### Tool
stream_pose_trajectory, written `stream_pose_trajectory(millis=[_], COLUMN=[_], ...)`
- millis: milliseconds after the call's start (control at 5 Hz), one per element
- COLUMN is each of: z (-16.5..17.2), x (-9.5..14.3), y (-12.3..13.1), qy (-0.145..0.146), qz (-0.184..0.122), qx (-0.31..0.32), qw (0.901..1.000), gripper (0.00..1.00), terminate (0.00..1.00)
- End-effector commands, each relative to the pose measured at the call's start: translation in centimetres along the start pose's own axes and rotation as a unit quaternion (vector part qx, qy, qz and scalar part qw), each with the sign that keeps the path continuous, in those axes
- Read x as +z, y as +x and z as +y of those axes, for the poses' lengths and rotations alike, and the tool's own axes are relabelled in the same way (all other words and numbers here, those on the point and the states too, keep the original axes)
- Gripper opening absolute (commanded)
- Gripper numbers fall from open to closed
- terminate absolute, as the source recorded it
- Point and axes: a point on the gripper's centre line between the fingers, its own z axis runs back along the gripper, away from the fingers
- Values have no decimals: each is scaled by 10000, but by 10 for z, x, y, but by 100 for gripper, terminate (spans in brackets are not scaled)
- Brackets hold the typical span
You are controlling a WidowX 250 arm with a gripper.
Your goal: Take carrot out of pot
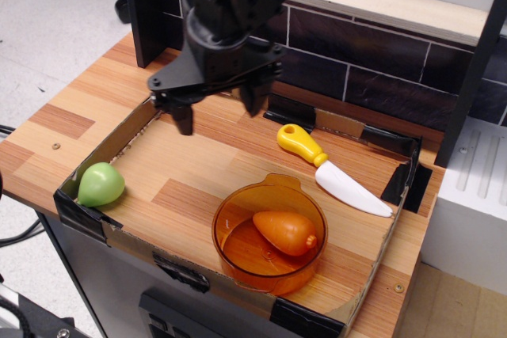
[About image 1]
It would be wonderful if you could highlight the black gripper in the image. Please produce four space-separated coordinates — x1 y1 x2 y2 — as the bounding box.
148 34 286 135

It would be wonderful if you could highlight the transparent orange plastic pot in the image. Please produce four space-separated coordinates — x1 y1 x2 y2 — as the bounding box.
212 174 328 295

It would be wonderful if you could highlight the orange toy carrot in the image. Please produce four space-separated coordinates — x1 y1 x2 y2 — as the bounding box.
253 211 318 256

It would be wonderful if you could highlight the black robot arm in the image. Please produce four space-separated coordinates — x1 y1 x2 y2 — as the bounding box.
148 0 284 135

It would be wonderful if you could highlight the cardboard fence with black tape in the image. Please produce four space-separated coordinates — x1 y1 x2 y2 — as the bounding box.
54 94 442 337

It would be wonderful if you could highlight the black caster wheel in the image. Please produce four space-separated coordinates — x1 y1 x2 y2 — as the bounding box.
114 0 131 24

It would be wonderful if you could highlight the green toy pear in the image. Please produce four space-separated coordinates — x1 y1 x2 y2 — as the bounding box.
77 162 125 207

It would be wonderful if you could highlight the dark brick backsplash panel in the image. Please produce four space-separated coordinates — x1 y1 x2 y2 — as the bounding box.
158 0 507 133

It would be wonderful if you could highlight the white grooved block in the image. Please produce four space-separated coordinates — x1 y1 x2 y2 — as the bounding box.
421 118 506 294

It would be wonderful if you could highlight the black equipment bottom left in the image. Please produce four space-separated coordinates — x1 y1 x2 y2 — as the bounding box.
1 278 86 337

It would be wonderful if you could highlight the yellow handled toy knife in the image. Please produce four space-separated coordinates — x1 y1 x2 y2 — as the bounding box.
276 123 393 218

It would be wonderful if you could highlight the black vertical post left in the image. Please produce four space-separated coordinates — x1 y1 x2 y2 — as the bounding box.
128 0 183 68

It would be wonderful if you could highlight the black vertical post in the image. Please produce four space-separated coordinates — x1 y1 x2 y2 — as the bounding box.
434 0 506 169
128 0 183 68

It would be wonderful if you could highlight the black vertical post right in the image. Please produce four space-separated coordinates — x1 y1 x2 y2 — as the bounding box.
434 0 506 169

